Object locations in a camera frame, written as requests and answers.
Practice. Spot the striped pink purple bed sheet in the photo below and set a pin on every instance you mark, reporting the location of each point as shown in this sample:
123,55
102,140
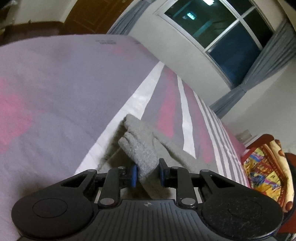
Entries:
63,104

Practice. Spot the grey right curtain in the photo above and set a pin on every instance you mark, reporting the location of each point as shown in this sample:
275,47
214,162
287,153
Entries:
277,53

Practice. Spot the grey sweat pants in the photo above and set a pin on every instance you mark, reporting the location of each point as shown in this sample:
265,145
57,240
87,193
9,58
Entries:
136,142

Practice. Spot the grey left curtain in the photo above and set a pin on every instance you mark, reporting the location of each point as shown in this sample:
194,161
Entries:
125,23

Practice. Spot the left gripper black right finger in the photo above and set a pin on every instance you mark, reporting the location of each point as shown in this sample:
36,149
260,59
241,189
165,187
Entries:
227,208

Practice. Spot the window with white frame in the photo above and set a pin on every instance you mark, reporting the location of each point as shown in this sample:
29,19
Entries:
231,34

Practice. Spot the brown wooden door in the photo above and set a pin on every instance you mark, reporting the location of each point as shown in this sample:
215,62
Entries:
93,16

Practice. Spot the grey curtain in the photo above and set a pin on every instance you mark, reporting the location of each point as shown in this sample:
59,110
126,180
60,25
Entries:
125,23
277,53

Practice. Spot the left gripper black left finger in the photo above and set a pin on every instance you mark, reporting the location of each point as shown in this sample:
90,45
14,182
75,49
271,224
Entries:
68,207

